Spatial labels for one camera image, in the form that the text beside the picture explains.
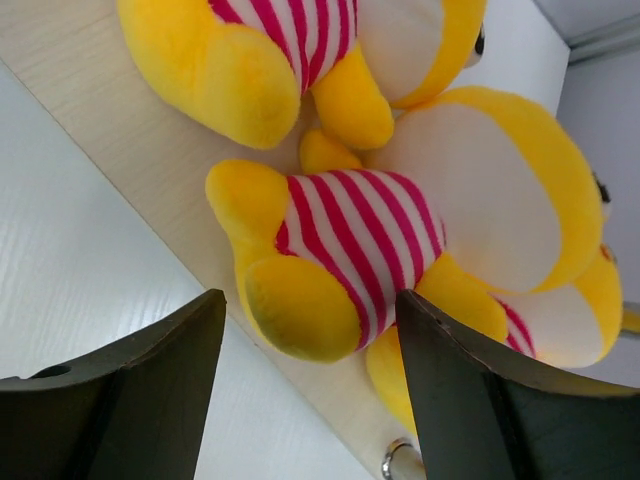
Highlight yellow plush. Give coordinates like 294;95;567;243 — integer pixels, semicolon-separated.
364;242;640;441
116;0;487;150

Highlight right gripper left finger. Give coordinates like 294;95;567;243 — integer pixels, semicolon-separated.
1;290;226;479

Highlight white two-tier shelf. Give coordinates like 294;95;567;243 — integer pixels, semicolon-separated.
0;0;571;480

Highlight yellow plush sideways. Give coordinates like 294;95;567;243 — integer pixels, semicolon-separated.
205;86;606;363

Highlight yellow plush under shelf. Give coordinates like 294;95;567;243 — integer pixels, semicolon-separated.
364;242;640;441

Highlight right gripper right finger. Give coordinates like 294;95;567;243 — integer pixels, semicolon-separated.
396;290;639;479

